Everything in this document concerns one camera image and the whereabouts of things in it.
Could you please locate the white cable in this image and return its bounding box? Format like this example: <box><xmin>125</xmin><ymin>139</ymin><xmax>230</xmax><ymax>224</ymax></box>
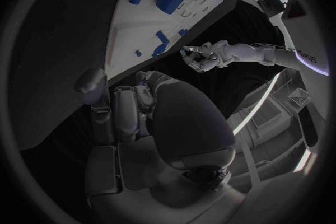
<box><xmin>248</xmin><ymin>43</ymin><xmax>299</xmax><ymax>52</ymax></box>

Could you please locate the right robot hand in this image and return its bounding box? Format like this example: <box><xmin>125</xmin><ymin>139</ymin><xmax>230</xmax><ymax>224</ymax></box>
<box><xmin>74</xmin><ymin>68</ymin><xmax>248</xmax><ymax>224</ymax></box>

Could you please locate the dark workshop machine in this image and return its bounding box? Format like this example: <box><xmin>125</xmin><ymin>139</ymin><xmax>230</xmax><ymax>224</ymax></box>
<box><xmin>256</xmin><ymin>0</ymin><xmax>282</xmax><ymax>13</ymax></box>

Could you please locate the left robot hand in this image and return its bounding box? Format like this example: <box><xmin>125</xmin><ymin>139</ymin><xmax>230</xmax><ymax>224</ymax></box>
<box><xmin>179</xmin><ymin>45</ymin><xmax>220</xmax><ymax>73</ymax></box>

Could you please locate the blue angled block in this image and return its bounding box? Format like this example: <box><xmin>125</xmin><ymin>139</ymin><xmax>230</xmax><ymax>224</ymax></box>
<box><xmin>151</xmin><ymin>42</ymin><xmax>170</xmax><ymax>59</ymax></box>

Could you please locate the white task board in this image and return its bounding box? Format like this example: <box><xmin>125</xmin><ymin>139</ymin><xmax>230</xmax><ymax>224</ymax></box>
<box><xmin>104</xmin><ymin>0</ymin><xmax>225</xmax><ymax>69</ymax></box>

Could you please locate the blue peg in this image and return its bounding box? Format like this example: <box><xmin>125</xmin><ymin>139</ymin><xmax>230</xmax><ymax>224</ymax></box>
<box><xmin>155</xmin><ymin>30</ymin><xmax>169</xmax><ymax>46</ymax></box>

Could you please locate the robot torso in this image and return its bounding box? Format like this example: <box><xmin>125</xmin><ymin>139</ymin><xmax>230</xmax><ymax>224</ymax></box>
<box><xmin>280</xmin><ymin>0</ymin><xmax>332</xmax><ymax>150</ymax></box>

